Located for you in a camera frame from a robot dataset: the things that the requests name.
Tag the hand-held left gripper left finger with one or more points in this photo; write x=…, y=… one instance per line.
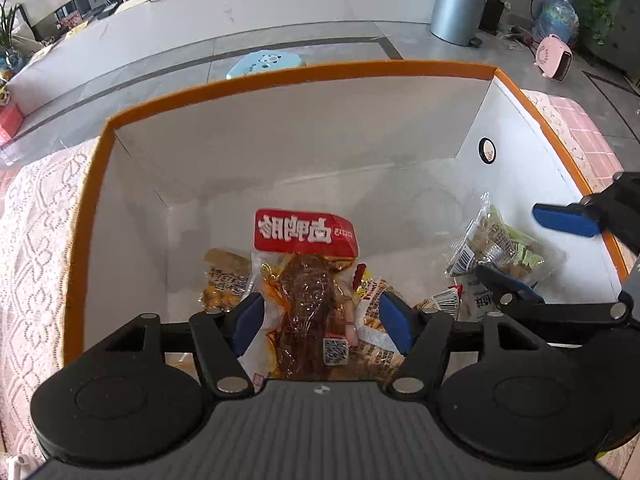
x=250, y=320

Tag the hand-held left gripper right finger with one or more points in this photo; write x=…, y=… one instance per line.
x=397, y=320

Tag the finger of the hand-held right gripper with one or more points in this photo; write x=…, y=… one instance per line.
x=575, y=315
x=565, y=217

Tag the orange snack packet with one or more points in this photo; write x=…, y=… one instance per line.
x=372, y=305

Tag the yellow snack packet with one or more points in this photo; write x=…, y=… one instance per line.
x=225, y=280

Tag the white red snack packet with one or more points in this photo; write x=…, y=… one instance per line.
x=450, y=300

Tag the clear green snack packet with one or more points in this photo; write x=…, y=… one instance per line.
x=505, y=245

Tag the red-label clear meat packet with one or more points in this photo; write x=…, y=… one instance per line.
x=305, y=280

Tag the orange cardboard box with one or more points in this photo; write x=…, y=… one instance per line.
x=300, y=150

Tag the pink checked mat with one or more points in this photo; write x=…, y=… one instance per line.
x=585, y=130

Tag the pink space heater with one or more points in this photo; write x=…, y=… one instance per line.
x=552, y=57

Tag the grey dresser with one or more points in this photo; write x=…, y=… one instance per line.
x=615, y=25

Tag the blue water jug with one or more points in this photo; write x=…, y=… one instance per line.
x=557, y=17

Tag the blue-grey trash can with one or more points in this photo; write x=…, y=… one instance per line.
x=457, y=10

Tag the light blue stool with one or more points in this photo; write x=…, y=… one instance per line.
x=265, y=62

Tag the white TV cabinet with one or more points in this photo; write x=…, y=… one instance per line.
x=250, y=15

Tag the pink cardboard box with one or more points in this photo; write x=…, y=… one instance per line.
x=10, y=125

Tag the green plant in glass vase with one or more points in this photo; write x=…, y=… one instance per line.
x=9, y=35

